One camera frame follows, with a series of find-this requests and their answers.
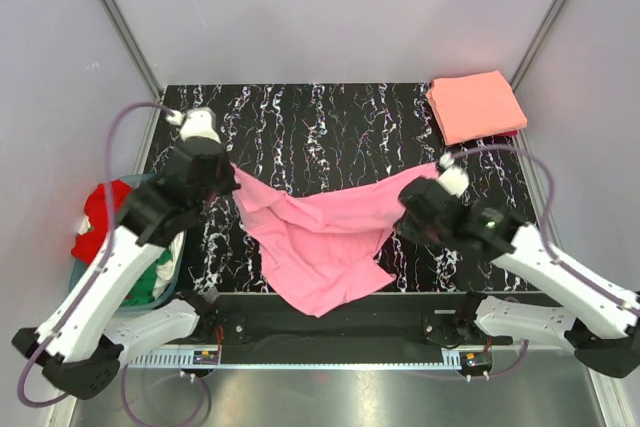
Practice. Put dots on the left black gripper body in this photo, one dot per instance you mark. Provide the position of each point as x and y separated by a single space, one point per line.
225 184

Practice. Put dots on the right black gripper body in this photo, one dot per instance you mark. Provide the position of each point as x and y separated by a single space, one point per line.
409 227

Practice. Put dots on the pink t shirt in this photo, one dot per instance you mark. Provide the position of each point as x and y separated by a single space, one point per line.
317 252

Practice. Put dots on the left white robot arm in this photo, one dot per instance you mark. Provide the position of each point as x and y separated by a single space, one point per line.
79 349

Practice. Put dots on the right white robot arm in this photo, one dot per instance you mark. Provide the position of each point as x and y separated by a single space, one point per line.
594 319

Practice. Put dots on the folded magenta t shirt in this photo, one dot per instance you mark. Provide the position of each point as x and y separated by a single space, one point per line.
508 134

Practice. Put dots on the folded salmon t shirt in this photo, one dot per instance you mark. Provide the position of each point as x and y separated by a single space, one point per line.
474 107

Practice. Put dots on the green t shirt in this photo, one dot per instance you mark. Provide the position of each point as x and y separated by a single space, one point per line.
152 283

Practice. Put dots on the red t shirt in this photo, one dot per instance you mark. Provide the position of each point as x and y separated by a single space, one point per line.
88 244

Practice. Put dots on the blue laundry basket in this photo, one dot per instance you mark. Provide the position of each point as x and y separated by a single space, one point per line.
121 189

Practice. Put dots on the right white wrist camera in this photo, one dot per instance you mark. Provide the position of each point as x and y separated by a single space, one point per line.
452 178

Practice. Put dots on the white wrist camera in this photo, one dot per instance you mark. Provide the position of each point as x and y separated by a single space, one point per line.
196 126
452 178

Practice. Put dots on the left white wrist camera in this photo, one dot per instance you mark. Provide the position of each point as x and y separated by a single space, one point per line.
196 126

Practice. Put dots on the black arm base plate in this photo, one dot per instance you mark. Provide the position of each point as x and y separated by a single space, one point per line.
443 319

